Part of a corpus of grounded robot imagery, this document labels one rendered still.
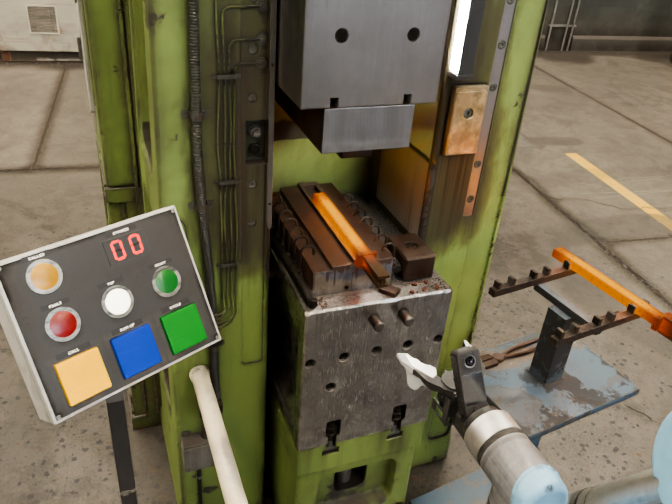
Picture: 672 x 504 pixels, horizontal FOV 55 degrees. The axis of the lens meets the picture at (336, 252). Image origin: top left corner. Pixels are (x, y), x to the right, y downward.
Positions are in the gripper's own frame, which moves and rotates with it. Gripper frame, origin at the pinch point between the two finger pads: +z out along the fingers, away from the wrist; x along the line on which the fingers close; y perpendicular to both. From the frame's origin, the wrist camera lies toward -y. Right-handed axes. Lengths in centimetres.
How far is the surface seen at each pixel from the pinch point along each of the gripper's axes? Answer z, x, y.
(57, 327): 12, -65, -8
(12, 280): 15, -70, -17
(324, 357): 26.8, -10.6, 23.0
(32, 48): 571, -92, 87
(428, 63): 33, 9, -44
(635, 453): 29, 118, 101
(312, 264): 36.4, -11.5, 2.6
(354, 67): 33, -7, -44
